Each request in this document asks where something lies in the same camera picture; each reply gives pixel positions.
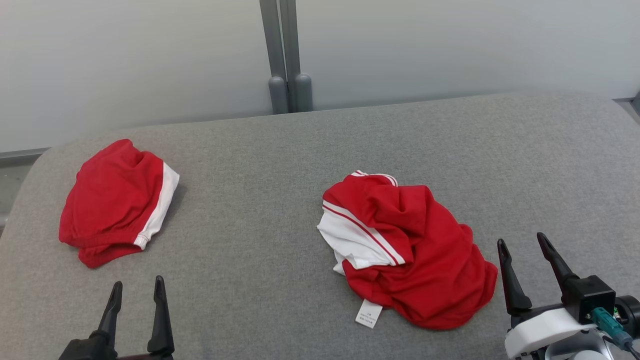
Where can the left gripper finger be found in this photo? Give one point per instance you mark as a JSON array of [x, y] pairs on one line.
[[160, 320], [112, 312]]

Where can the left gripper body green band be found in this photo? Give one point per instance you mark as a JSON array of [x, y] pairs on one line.
[[90, 351]]

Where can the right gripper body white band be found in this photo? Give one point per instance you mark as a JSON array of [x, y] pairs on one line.
[[540, 332]]

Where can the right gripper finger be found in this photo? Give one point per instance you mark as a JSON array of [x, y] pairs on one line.
[[556, 262], [512, 285]]

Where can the red white basketball jersey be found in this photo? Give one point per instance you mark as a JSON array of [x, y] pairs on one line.
[[425, 260]]

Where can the red shorts white stripes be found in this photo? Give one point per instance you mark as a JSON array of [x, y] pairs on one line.
[[110, 200]]

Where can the grey fabric sofa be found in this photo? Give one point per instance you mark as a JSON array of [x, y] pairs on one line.
[[275, 200]]

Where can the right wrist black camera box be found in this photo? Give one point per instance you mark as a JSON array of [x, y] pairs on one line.
[[592, 295]]

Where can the grey metal post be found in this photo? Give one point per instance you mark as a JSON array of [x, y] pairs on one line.
[[278, 95], [303, 92]]

